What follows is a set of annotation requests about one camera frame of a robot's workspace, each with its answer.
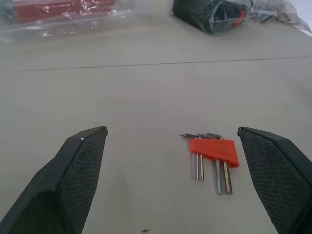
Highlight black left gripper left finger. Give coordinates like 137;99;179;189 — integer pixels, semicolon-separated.
0;125;109;234

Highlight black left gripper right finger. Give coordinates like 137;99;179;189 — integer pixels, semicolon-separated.
237;126;312;234

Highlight hex key set orange holder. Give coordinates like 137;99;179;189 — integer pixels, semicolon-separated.
189;138;240;168

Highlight clear bag with red box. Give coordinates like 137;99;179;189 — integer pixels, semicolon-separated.
0;0;171;44

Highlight clear bag with black tool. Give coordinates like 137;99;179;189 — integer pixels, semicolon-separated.
171;0;312;38

